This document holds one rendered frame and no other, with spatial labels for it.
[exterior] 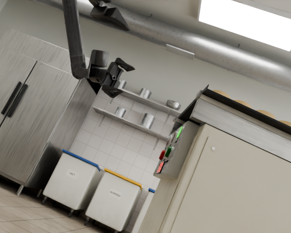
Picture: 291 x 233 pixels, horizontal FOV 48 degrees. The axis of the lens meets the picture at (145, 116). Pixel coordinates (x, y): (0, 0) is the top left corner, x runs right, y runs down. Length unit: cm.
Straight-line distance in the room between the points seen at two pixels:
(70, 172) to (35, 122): 81
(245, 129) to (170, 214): 26
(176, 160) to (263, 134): 21
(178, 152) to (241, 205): 18
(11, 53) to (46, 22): 141
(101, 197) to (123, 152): 98
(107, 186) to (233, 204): 367
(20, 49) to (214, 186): 456
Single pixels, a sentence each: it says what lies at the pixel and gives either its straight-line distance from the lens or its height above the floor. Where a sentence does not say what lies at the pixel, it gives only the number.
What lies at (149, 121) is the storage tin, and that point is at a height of 168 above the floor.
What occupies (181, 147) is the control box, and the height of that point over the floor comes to 77.
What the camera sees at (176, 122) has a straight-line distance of 104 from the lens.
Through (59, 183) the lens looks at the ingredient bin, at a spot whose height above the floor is 34.
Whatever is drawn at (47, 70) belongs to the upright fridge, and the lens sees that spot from 473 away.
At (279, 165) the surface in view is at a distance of 80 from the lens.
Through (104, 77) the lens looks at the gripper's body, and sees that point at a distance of 123.
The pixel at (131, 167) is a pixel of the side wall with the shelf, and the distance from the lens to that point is 501.
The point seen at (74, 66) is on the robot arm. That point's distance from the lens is 129.
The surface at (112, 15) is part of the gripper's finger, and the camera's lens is 66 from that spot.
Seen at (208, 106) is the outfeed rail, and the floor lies 88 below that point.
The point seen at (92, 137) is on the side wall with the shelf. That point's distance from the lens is 520.
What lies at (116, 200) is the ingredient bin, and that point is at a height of 45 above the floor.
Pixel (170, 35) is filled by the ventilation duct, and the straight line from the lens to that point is 449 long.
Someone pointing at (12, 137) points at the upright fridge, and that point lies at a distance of 461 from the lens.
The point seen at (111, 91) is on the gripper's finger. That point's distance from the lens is 121.
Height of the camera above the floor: 63
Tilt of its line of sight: 13 degrees up
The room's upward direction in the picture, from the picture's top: 25 degrees clockwise
